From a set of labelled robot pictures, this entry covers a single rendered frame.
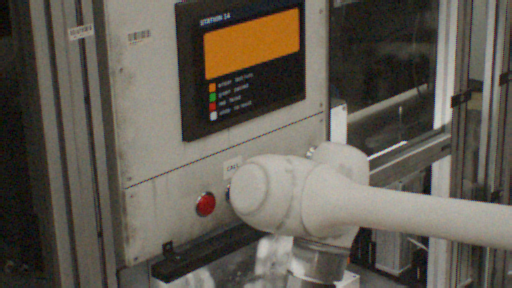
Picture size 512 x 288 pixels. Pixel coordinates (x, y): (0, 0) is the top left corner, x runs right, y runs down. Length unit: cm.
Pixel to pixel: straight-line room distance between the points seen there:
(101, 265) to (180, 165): 18
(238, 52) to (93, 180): 28
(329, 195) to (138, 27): 34
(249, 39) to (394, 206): 32
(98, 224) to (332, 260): 37
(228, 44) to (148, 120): 16
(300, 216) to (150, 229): 22
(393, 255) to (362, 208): 95
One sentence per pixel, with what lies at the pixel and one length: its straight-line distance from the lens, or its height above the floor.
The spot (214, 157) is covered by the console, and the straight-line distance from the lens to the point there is 144.
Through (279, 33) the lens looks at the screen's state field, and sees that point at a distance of 145.
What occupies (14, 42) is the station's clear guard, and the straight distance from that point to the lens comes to 122.
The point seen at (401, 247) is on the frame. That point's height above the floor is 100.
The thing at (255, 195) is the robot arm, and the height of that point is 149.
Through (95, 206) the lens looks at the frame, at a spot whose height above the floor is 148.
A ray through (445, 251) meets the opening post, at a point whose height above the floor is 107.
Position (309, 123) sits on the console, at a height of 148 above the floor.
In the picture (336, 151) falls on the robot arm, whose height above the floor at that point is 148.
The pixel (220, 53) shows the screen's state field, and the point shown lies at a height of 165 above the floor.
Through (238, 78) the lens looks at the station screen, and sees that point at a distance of 140.
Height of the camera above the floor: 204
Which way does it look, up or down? 22 degrees down
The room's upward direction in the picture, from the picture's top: 2 degrees counter-clockwise
